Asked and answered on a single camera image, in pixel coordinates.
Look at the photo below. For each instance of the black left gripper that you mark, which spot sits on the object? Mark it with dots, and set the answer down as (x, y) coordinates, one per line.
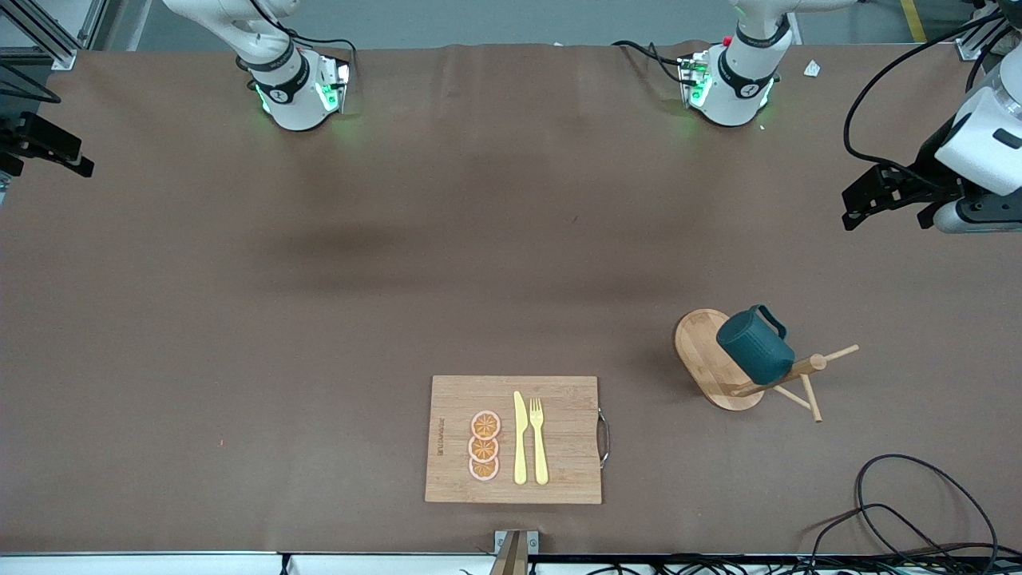
(931, 168)

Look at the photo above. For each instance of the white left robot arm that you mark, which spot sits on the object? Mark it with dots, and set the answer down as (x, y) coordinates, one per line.
(742, 76)

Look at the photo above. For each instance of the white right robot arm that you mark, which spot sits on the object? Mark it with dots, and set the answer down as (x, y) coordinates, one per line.
(295, 96)

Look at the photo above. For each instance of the wooden mug rack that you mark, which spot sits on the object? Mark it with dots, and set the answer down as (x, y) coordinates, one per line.
(699, 351)

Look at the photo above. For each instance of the white paper scrap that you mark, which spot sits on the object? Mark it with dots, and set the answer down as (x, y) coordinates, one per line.
(813, 69)

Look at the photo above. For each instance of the brown table cover mat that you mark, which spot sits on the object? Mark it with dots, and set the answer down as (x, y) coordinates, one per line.
(239, 319)

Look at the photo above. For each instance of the bamboo cutting board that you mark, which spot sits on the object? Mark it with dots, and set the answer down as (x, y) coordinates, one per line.
(559, 431)

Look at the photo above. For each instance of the yellow plastic fork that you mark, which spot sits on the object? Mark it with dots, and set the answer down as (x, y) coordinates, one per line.
(539, 447)

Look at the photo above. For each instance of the yellow plastic knife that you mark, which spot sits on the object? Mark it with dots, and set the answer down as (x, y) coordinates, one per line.
(520, 439)

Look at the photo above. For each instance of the toy orange slice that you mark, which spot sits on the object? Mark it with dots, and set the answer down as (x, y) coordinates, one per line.
(484, 469)
(484, 449)
(485, 425)

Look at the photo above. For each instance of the aluminium frame profile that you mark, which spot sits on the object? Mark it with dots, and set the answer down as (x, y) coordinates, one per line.
(64, 57)
(970, 49)

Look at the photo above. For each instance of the white table edge rail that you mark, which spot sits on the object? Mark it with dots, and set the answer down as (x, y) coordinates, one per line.
(160, 564)

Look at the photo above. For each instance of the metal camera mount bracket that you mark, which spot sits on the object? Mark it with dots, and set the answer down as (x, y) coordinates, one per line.
(531, 543)

